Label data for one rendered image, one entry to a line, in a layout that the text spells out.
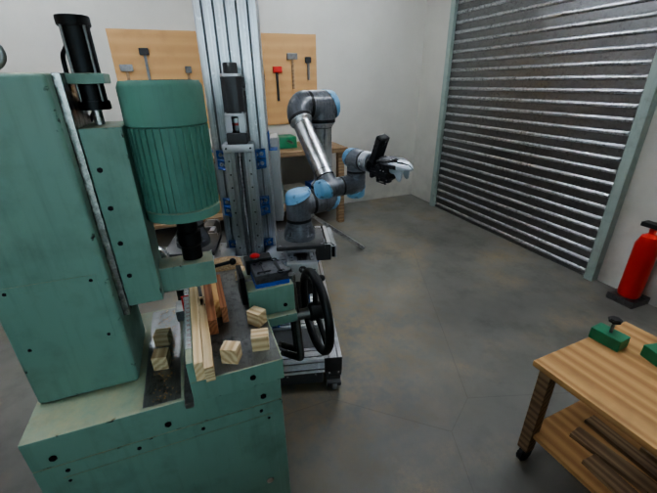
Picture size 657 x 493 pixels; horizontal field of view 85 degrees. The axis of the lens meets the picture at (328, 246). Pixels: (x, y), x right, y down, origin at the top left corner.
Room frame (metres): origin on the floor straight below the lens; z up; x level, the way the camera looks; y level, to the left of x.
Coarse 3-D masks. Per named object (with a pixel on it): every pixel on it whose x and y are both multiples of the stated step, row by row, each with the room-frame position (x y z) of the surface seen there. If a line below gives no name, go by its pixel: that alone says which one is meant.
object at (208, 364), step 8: (200, 304) 0.88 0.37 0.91; (200, 312) 0.80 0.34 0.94; (200, 320) 0.77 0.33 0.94; (200, 328) 0.74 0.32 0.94; (208, 328) 0.74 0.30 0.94; (208, 336) 0.70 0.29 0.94; (208, 344) 0.67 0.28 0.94; (208, 352) 0.65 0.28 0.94; (208, 360) 0.62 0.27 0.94; (208, 368) 0.60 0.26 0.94; (208, 376) 0.60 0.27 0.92
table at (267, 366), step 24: (240, 312) 0.86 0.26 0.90; (288, 312) 0.90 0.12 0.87; (216, 336) 0.75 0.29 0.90; (240, 336) 0.75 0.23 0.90; (216, 360) 0.66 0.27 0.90; (240, 360) 0.66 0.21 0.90; (264, 360) 0.66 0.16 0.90; (192, 384) 0.59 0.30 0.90; (216, 384) 0.61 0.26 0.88; (240, 384) 0.63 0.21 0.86
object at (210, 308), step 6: (204, 288) 0.92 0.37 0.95; (210, 288) 0.92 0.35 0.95; (204, 294) 0.88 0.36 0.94; (210, 294) 0.88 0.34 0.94; (210, 300) 0.85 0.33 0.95; (210, 306) 0.82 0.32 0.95; (210, 312) 0.80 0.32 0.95; (210, 318) 0.77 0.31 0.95; (216, 318) 0.79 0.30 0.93; (210, 324) 0.76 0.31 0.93; (216, 324) 0.76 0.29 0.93; (210, 330) 0.76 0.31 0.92; (216, 330) 0.76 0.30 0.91
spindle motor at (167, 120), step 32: (128, 96) 0.79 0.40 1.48; (160, 96) 0.79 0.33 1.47; (192, 96) 0.83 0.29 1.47; (128, 128) 0.81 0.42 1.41; (160, 128) 0.79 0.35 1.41; (192, 128) 0.83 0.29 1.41; (160, 160) 0.79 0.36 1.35; (192, 160) 0.82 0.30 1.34; (160, 192) 0.79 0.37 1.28; (192, 192) 0.81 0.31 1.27
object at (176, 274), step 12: (204, 252) 0.90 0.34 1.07; (168, 264) 0.84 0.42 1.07; (180, 264) 0.83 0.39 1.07; (192, 264) 0.84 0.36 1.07; (204, 264) 0.85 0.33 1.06; (168, 276) 0.82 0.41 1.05; (180, 276) 0.83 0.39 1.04; (192, 276) 0.83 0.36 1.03; (204, 276) 0.85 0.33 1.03; (168, 288) 0.81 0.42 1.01; (180, 288) 0.82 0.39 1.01
